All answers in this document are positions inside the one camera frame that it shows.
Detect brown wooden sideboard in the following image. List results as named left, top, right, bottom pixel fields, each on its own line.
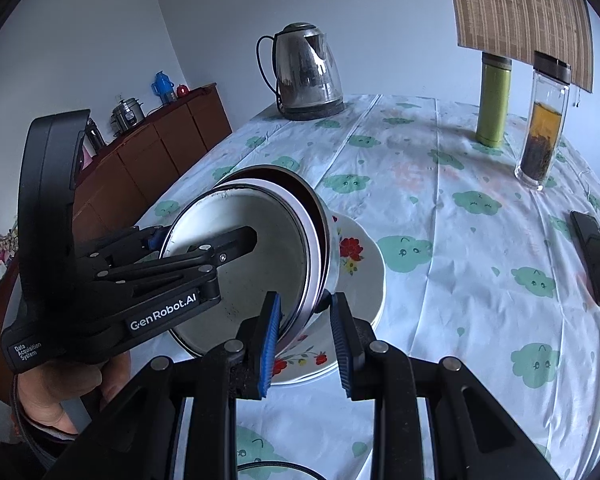
left=0, top=82, right=232, bottom=401

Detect person's left forearm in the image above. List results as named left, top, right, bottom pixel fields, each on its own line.
left=12, top=410, right=78, bottom=473

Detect black smartphone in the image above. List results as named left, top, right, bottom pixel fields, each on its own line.
left=570, top=210, right=600, bottom=307

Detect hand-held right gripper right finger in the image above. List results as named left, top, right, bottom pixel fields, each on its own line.
left=330, top=292, right=561, bottom=480

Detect cloud print tablecloth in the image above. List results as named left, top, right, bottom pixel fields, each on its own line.
left=140, top=92, right=600, bottom=480

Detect bamboo window blind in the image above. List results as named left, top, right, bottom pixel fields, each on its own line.
left=445, top=0, right=593, bottom=93

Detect green thermos bottle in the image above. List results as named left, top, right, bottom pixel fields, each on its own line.
left=475, top=52, right=513, bottom=148

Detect steel rice cooker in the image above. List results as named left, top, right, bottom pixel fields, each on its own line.
left=111, top=96, right=146, bottom=136

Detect black kettle base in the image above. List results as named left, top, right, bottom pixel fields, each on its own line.
left=281, top=97, right=346, bottom=122

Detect person's left hand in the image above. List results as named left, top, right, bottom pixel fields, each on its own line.
left=17, top=349, right=132, bottom=436

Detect stainless steel electric kettle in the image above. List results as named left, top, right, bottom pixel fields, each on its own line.
left=256, top=22, right=345, bottom=111

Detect black thermos flask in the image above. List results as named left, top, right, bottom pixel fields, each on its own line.
left=82, top=117, right=106, bottom=157

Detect black cable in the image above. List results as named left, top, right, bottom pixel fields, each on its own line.
left=237, top=461, right=327, bottom=480

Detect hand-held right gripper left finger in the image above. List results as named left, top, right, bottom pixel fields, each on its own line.
left=45, top=292, right=282, bottom=480

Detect glass tea bottle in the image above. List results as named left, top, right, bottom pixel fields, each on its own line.
left=515, top=51, right=572, bottom=191

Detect red flower white plate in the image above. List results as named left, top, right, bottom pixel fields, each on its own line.
left=270, top=212, right=387, bottom=386

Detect small colourful trinkets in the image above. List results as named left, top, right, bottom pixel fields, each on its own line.
left=0, top=232, right=18, bottom=293

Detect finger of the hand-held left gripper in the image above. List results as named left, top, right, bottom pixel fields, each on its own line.
left=74, top=225, right=168, bottom=272
left=95, top=225, right=259, bottom=285

